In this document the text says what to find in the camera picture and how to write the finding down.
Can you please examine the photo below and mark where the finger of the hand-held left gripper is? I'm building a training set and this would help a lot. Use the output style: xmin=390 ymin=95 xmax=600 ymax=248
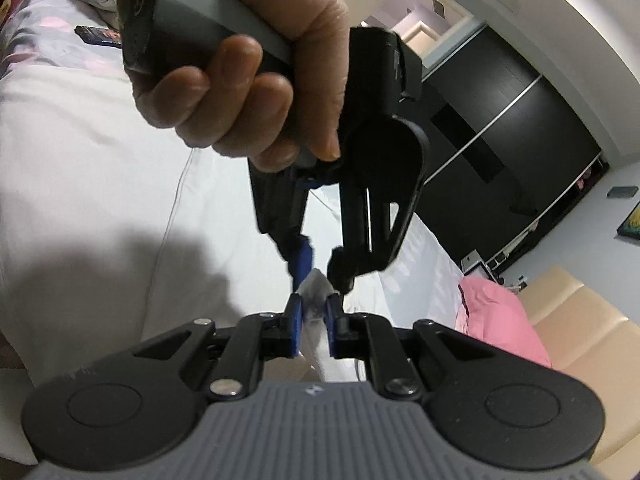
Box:
xmin=248 ymin=162 xmax=321 ymax=293
xmin=327 ymin=185 xmax=416 ymax=295

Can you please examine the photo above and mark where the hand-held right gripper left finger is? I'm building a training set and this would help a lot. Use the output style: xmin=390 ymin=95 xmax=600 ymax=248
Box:
xmin=132 ymin=292 xmax=303 ymax=403

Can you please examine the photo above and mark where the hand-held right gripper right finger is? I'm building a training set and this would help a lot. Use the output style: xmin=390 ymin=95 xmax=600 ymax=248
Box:
xmin=326 ymin=294 xmax=501 ymax=402

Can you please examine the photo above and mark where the white sweater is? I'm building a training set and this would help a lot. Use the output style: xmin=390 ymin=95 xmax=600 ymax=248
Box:
xmin=0 ymin=65 xmax=351 ymax=396

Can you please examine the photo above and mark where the person's left hand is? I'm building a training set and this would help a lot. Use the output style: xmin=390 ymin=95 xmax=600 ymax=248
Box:
xmin=132 ymin=0 xmax=351 ymax=173

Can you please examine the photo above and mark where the white bedside table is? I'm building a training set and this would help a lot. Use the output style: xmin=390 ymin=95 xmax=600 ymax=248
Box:
xmin=460 ymin=252 xmax=531 ymax=292

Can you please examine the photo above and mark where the black wardrobe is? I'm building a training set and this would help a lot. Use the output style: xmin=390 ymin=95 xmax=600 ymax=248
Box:
xmin=410 ymin=25 xmax=601 ymax=266

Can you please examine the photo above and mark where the pink pillow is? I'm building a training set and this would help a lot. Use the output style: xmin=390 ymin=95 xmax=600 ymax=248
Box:
xmin=457 ymin=277 xmax=553 ymax=368

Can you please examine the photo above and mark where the cream padded headboard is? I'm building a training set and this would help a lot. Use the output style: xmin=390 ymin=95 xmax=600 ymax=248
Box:
xmin=515 ymin=265 xmax=640 ymax=480

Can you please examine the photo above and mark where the smartphone with lit screen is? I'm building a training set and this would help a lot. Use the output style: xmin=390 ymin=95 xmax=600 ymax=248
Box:
xmin=75 ymin=25 xmax=123 ymax=49

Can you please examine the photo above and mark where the bed with dotted grey sheet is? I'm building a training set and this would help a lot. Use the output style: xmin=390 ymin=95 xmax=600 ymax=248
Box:
xmin=0 ymin=0 xmax=468 ymax=386

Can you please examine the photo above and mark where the yellow field wall painting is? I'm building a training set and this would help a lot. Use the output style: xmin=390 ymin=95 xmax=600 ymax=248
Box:
xmin=617 ymin=200 xmax=640 ymax=238

